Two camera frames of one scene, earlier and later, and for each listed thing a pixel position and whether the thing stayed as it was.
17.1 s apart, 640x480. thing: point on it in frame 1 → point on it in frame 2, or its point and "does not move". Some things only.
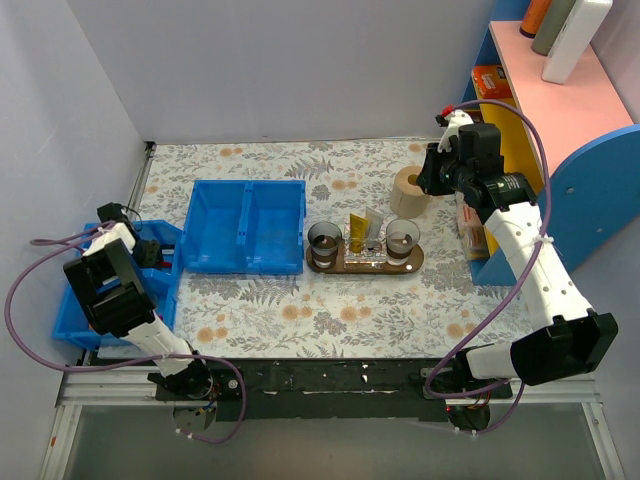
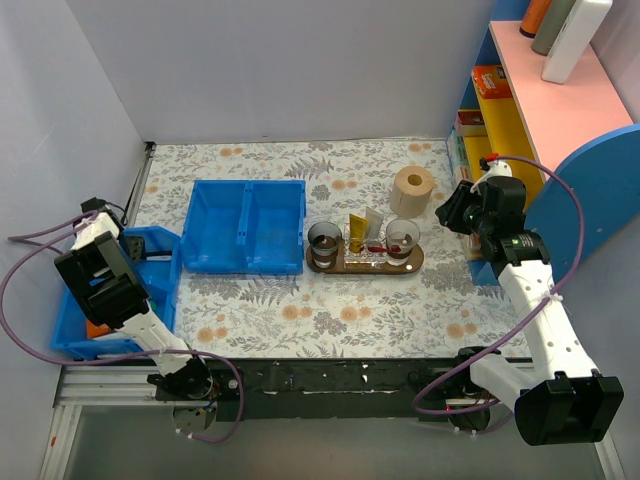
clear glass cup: (402, 236) does not move
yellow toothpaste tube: (358, 232) does not move
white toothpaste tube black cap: (374, 221) does not move
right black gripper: (432, 173) → (454, 205)
